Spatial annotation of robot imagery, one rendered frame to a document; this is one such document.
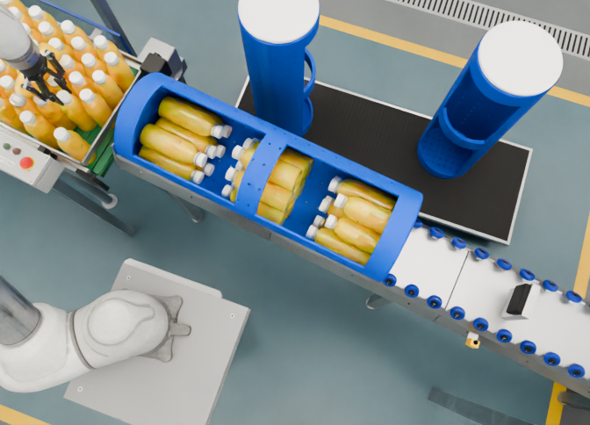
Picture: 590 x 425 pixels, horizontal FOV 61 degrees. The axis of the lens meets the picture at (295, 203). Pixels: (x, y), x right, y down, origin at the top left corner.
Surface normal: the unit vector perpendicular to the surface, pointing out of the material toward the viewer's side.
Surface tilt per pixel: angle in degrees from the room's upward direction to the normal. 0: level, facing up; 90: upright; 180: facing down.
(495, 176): 0
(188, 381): 0
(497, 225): 0
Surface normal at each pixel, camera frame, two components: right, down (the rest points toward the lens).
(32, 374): 0.20, 0.65
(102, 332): 0.10, -0.37
